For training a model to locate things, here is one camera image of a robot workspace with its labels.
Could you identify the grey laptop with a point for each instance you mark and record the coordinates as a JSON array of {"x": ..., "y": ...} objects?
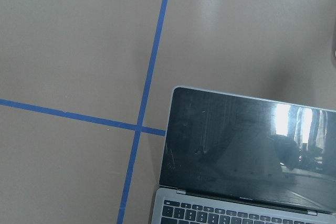
[{"x": 234, "y": 159}]

